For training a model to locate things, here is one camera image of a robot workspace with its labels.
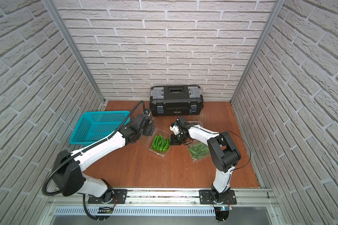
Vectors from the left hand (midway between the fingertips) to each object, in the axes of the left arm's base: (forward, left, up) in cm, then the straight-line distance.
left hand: (145, 121), depth 84 cm
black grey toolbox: (+19, -12, -1) cm, 23 cm away
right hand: (-7, -17, -15) cm, 24 cm away
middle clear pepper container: (-12, -33, -15) cm, 39 cm away
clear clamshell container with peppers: (-7, -8, -14) cm, 17 cm away
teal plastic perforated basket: (+9, +42, -19) cm, 47 cm away
